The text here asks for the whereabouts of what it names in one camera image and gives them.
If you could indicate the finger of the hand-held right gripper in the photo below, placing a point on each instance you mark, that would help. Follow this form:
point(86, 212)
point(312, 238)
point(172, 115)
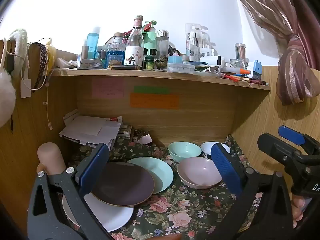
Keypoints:
point(275, 148)
point(291, 134)

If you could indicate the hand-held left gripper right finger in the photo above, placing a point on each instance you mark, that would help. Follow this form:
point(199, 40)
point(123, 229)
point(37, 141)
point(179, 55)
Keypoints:
point(225, 170)

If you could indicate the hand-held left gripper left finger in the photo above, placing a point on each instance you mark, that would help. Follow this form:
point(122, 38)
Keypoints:
point(93, 170)

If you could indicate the pink bowl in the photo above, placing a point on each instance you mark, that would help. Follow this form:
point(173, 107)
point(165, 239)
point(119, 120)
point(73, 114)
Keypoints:
point(197, 172)

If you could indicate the white bowl with black spots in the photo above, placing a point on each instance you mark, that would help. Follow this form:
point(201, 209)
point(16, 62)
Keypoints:
point(206, 148)

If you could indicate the dark purple plate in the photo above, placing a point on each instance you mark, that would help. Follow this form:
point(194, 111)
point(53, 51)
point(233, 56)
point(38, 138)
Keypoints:
point(125, 185)

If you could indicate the mint green bowl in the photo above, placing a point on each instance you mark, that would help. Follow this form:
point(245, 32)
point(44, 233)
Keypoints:
point(185, 148)

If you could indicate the white plate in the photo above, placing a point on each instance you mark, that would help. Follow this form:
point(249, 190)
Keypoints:
point(110, 215)

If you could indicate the mint green plate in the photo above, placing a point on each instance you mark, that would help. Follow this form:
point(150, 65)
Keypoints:
point(160, 175)

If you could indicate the person's right hand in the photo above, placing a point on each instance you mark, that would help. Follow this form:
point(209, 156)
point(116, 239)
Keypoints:
point(298, 206)

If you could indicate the stack of white papers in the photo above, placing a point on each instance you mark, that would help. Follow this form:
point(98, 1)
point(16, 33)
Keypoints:
point(85, 130)

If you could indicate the pale pink cylindrical bottle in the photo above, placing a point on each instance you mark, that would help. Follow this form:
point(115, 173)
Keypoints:
point(50, 157)

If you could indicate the stack of booklets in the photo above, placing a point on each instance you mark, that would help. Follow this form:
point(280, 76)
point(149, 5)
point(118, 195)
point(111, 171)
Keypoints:
point(125, 131)

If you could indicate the white card with clip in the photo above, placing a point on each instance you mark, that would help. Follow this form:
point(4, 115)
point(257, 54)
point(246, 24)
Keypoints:
point(145, 138)

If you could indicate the dark floral tablecloth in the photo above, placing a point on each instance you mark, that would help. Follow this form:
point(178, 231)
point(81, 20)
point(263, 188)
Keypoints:
point(175, 205)

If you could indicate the blue and grey block figure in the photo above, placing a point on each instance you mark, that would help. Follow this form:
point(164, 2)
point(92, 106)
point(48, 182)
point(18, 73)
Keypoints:
point(257, 71)

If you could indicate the pink striped curtain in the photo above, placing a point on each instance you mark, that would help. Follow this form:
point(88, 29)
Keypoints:
point(295, 62)

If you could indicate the orange marker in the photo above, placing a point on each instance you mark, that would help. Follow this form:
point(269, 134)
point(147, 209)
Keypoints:
point(245, 71)

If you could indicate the pink sticky note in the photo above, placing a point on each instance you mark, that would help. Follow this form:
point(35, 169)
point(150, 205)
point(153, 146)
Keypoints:
point(107, 88)

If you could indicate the small glass jar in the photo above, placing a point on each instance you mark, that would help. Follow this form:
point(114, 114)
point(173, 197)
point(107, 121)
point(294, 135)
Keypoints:
point(236, 64)

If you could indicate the orange sticky note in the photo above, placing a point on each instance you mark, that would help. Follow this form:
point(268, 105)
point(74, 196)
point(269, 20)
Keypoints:
point(155, 101)

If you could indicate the clear tube of sticks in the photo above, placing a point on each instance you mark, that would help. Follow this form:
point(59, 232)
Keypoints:
point(240, 53)

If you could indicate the green sticky note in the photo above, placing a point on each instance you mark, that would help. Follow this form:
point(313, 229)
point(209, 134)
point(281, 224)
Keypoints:
point(151, 90)

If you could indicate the white power adapter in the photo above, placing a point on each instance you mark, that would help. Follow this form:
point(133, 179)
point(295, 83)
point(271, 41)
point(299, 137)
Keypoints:
point(26, 88)

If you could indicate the clear plastic box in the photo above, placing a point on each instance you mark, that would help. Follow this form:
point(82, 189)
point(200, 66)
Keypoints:
point(181, 68)

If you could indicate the white fluffy pompom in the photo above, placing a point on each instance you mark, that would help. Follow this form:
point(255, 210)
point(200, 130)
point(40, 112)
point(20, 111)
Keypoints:
point(6, 95)

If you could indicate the glass jar with blue liquid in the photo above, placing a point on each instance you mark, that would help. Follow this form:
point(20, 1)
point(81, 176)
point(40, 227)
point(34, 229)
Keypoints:
point(115, 55)

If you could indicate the grey cardboard tube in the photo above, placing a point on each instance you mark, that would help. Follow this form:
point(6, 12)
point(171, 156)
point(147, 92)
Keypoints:
point(85, 52)

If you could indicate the brown cardboard box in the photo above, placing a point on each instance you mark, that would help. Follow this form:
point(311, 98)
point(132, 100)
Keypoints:
point(65, 55)

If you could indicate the black braided headband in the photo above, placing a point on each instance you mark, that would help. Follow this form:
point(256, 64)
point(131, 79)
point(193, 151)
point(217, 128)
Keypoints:
point(42, 62)

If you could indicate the small dark green jar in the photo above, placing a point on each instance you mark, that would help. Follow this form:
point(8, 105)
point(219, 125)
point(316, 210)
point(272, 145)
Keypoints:
point(149, 63)

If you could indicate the yellow headband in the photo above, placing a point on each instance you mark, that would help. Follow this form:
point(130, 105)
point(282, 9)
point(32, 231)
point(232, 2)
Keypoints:
point(51, 57)

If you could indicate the light blue plastic box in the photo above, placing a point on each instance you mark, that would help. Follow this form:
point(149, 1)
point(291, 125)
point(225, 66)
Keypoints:
point(175, 59)

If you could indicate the glass bottle with fox label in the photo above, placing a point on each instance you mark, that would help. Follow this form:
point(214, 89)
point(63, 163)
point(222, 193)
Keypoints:
point(134, 55)

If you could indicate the tall blue liquid bottle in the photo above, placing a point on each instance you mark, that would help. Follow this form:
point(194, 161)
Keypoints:
point(92, 45)

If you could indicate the jar with wooden lid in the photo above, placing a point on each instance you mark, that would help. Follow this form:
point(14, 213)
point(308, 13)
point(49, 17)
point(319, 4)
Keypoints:
point(118, 38)

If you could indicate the toothbrush blister pack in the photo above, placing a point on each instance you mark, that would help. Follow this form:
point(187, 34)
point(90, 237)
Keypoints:
point(196, 37)

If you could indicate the clear bottle with silver cap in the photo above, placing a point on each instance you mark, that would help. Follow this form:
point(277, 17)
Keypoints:
point(163, 47)

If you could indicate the mint green pump bottle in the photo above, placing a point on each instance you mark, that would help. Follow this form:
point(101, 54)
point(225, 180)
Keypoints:
point(150, 40)

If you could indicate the white fluffy headband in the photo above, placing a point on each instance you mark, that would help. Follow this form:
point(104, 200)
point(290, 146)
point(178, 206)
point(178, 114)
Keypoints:
point(20, 40)

